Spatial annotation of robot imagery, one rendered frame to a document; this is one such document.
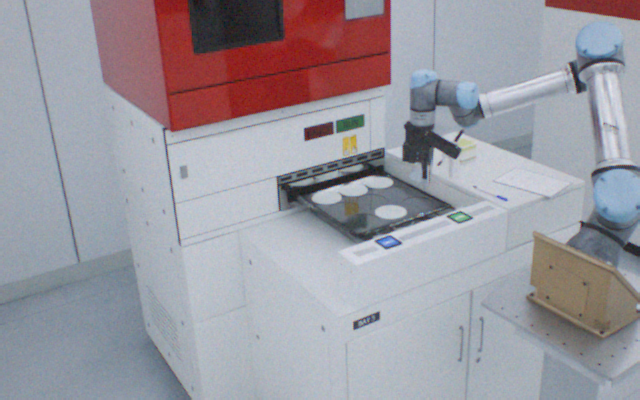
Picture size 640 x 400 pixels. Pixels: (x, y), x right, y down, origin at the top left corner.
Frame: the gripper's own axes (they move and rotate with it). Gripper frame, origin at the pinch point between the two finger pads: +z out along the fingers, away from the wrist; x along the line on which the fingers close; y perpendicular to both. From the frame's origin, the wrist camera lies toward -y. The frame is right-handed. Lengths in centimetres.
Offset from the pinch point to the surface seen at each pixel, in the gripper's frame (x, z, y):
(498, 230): 1.2, 11.3, -22.2
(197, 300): 23, 42, 73
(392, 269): 32.8, 11.3, 1.6
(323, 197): -7.4, 12.0, 37.4
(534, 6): -320, -3, 0
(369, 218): 3.3, 12.0, 17.6
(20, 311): -21, 103, 208
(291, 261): 23.1, 20.1, 36.4
